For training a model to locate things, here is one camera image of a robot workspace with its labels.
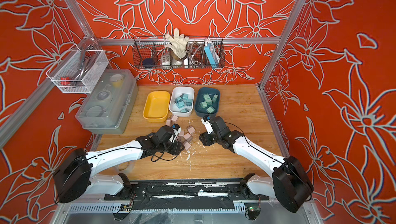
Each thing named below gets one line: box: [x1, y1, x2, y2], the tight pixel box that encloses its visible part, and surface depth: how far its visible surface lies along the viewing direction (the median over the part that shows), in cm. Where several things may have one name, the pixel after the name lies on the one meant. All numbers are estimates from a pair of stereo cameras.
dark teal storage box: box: [194, 86, 221, 118], surface depth 109 cm
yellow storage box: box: [142, 90, 171, 123], surface depth 109 cm
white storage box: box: [169, 86, 195, 118], surface depth 109 cm
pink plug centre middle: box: [183, 132, 193, 142], surface depth 92 cm
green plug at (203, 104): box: [199, 101, 208, 109], surface depth 107 cm
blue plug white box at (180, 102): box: [173, 98, 186, 108], surface depth 106 cm
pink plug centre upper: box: [187, 125, 196, 135], surface depth 95 cm
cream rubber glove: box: [163, 27, 190, 59], surface depth 92 cm
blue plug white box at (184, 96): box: [179, 93, 189, 101], surface depth 112 cm
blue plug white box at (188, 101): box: [185, 98, 193, 107], surface depth 109 cm
